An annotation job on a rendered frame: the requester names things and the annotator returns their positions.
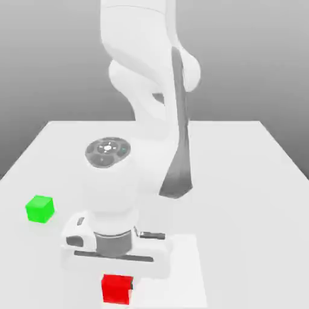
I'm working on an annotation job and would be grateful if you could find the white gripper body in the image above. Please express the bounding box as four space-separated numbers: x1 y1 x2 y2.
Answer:
59 243 174 280

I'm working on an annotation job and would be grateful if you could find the small red cube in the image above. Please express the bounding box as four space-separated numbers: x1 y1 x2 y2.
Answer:
101 273 134 306

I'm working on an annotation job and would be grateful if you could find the small green cube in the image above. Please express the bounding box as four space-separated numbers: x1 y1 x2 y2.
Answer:
25 194 56 224

